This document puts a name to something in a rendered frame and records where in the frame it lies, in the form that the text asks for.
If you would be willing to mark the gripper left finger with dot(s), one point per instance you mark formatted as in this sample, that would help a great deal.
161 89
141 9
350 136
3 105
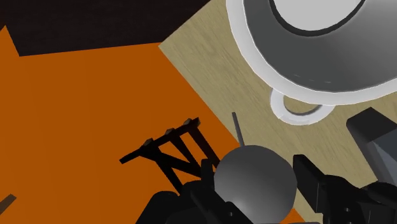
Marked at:
192 204

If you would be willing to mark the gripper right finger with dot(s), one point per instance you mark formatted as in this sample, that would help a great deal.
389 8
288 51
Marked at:
341 198

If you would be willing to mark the grey round fruit with stem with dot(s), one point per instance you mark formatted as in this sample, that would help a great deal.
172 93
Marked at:
254 183

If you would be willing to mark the black box with grey panel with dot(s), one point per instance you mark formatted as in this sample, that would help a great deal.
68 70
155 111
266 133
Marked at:
363 127

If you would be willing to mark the black wooden frame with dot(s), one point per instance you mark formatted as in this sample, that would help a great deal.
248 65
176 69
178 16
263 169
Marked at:
173 161

